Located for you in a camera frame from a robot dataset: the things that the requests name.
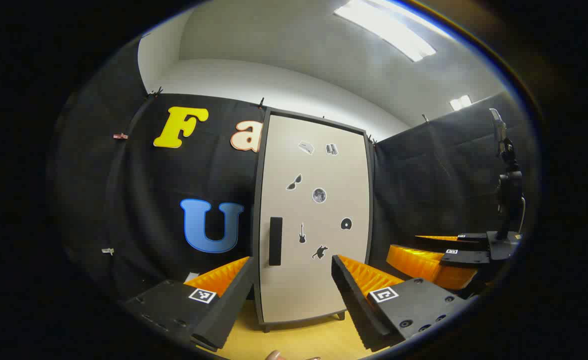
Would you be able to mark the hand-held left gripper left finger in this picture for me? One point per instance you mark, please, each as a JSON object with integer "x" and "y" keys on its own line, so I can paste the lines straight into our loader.
{"x": 228, "y": 310}

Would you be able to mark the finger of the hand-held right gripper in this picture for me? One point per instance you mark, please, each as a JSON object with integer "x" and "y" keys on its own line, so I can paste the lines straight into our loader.
{"x": 469, "y": 242}
{"x": 466, "y": 257}

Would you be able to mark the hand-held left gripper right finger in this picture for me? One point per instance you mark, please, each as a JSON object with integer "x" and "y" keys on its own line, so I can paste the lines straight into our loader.
{"x": 356, "y": 310}

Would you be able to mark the small ceiling light panel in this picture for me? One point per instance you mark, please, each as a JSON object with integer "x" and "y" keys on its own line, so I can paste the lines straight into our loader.
{"x": 460, "y": 103}

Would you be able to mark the white cloth clip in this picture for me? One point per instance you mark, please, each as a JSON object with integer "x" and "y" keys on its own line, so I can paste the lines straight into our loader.
{"x": 107, "y": 251}

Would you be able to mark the black backdrop cloth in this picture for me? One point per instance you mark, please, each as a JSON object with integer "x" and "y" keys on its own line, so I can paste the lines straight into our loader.
{"x": 148, "y": 200}

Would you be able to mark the reddish cloth clip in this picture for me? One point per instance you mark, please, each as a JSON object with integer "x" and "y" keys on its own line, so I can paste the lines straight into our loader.
{"x": 120, "y": 136}

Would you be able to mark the large ceiling light panel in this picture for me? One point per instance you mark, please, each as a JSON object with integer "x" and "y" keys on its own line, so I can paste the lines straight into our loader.
{"x": 389, "y": 27}

